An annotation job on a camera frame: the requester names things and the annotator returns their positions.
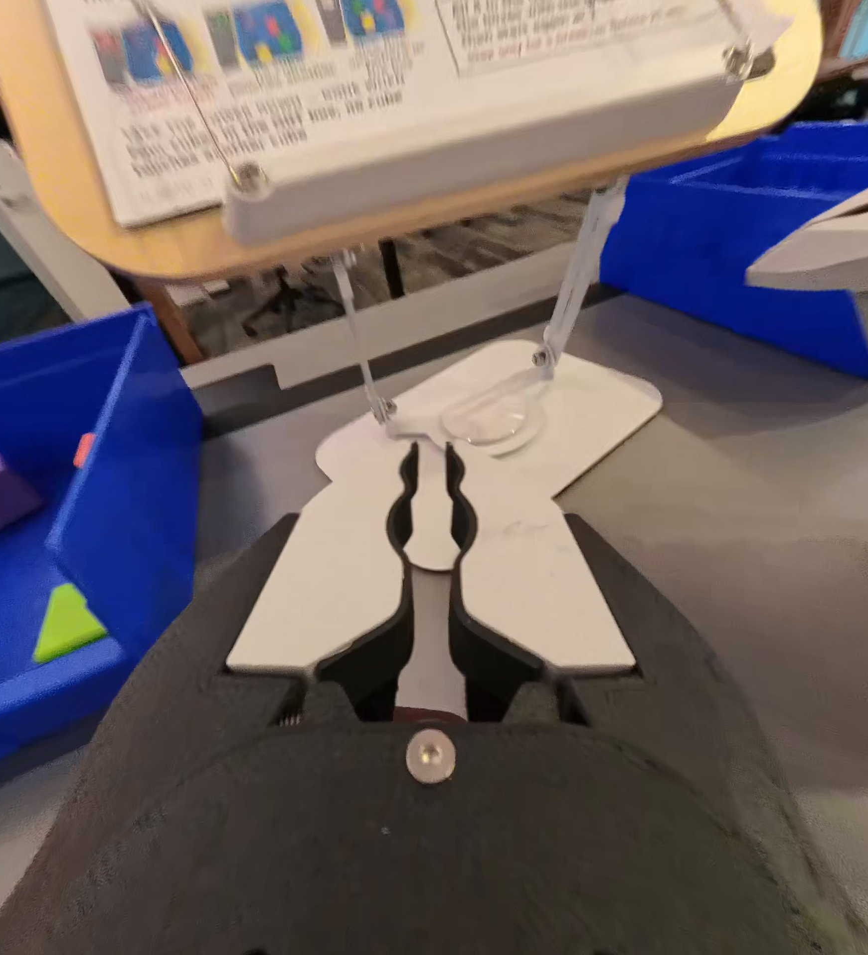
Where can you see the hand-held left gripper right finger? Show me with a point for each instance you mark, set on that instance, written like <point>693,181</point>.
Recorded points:
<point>546,589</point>

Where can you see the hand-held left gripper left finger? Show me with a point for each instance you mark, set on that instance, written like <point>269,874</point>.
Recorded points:
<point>315,589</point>

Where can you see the blue plastic bin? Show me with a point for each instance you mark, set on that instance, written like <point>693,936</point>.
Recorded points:
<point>143,485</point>
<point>702,261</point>

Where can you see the green cube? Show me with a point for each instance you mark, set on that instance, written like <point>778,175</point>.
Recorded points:
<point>68,627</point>

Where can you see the orange cube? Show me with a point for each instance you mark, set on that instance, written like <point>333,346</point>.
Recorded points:
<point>85,450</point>

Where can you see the grey desk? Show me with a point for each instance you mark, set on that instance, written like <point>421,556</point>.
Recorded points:
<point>740,485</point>

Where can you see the wooden top office desk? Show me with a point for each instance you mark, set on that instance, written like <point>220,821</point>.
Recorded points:
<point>391,268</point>

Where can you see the white stand with wooden board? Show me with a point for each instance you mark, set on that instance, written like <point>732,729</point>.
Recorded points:
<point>598,418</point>

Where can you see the black office chair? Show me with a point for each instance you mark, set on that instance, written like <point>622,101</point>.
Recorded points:
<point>285,298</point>

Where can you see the white door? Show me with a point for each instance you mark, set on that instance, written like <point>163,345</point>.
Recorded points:
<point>46,246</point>

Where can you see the printed instruction sheet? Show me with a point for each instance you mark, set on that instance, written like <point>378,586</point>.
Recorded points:
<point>329,97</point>

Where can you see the wooden post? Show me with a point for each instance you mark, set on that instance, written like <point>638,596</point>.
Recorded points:
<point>169,321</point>

